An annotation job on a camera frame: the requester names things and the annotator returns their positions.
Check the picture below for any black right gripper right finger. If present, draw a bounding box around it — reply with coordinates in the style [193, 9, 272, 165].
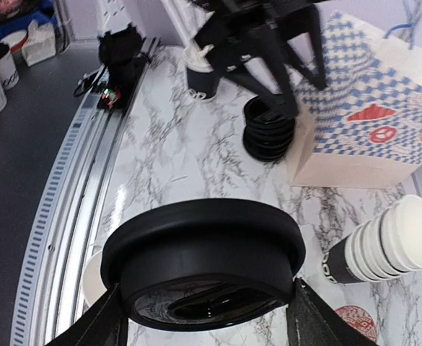
[286, 278, 357, 345]

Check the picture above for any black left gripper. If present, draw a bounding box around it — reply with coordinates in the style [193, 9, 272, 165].
[192, 1, 327, 117]

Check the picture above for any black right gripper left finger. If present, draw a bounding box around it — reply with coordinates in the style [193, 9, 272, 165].
[50, 283, 128, 346]

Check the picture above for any black plastic cup lid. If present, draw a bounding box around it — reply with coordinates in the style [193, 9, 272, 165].
[100, 198, 306, 332]

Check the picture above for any black paper coffee cup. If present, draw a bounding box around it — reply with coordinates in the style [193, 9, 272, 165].
[82, 250, 107, 307]

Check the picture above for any checkered paper takeout bag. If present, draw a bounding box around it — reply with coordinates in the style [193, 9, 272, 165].
[286, 12, 422, 188]

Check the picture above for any red patterned ceramic bowl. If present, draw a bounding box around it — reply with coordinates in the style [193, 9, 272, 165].
[335, 305, 377, 342]

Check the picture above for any stack of black lids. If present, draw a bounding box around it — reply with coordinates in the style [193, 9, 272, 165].
[242, 97, 296, 162]

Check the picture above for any black cup holding straws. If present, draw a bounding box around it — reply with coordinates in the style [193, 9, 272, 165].
[186, 67, 219, 102]

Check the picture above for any stack of paper cups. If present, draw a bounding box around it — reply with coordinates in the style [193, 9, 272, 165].
[321, 195, 422, 284]

